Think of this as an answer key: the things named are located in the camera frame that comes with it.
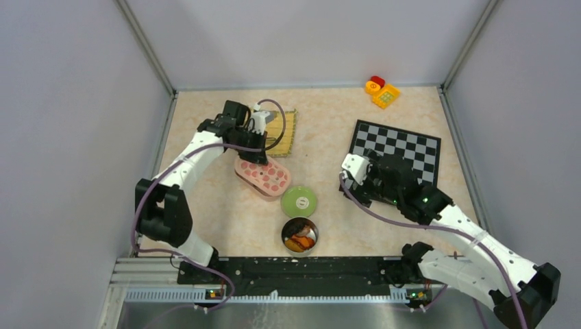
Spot pink lunch box lid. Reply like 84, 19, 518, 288
234, 156, 292, 202

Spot pink lunch box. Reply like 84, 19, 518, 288
235, 168, 292, 202

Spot brown meat piece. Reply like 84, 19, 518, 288
290, 226, 312, 238

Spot orange chicken drumstick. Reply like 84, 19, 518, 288
293, 236, 315, 250

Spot dark seaweed roll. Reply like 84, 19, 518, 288
284, 217, 311, 234

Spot orange fried food piece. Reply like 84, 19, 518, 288
284, 240, 304, 253

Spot silver metal tongs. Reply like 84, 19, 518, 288
266, 112, 282, 147

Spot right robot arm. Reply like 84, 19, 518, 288
339, 151, 561, 328

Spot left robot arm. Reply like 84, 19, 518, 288
135, 100, 276, 283

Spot bamboo mat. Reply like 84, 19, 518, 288
263, 108, 299, 158

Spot checkerboard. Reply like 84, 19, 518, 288
349, 119, 441, 186

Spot green round lid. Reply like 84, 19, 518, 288
280, 186, 318, 218

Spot round steel container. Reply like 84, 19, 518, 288
281, 217, 319, 257

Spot yellow toy block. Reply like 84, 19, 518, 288
371, 84, 401, 109

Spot orange round toy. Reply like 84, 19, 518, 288
364, 80, 382, 95

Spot red toy block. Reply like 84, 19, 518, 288
369, 75, 386, 88

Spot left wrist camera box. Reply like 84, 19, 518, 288
247, 104, 276, 134

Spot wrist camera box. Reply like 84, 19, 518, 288
247, 104, 276, 134
341, 153, 372, 186

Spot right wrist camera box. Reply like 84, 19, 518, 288
341, 153, 372, 186

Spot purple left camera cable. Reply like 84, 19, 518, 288
132, 99, 288, 314

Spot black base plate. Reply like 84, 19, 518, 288
177, 256, 435, 297

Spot aluminium frame rail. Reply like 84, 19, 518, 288
97, 256, 536, 329

